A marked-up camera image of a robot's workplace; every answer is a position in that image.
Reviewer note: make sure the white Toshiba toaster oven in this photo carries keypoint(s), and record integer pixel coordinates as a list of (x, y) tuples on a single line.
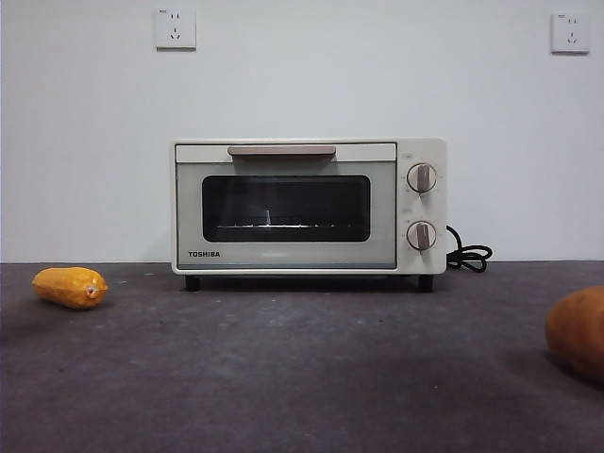
[(307, 257)]

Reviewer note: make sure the beige oven knob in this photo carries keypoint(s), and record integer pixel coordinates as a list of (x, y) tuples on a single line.
[(422, 178), (422, 235)]

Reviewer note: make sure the yellow corn cob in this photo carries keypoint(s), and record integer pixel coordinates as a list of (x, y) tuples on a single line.
[(66, 288)]

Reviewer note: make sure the white wall socket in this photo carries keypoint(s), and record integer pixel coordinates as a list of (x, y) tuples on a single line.
[(570, 33), (176, 29)]

